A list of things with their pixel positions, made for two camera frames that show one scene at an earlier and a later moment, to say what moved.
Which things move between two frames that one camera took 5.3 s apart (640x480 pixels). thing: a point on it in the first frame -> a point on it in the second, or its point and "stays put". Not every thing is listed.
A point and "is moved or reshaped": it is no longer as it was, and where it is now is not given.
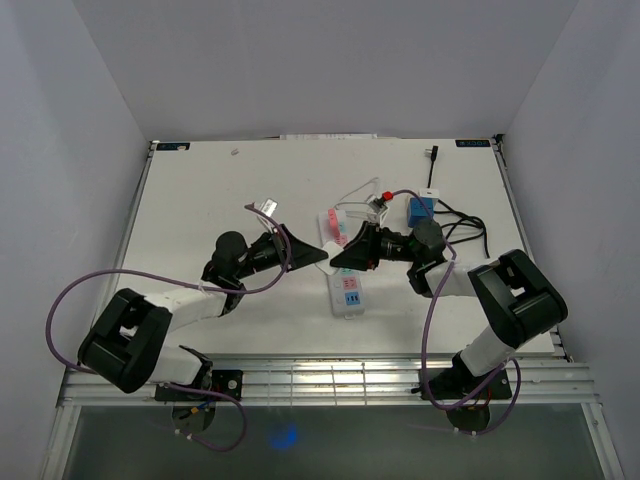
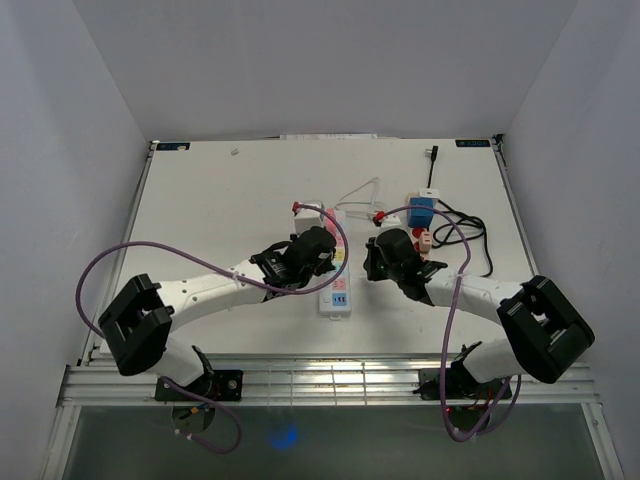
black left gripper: (301, 252) -> (325, 266)
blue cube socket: (418, 213) stays put
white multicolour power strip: (346, 286) is moved or reshaped
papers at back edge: (328, 137) stays put
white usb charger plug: (429, 193) stays put
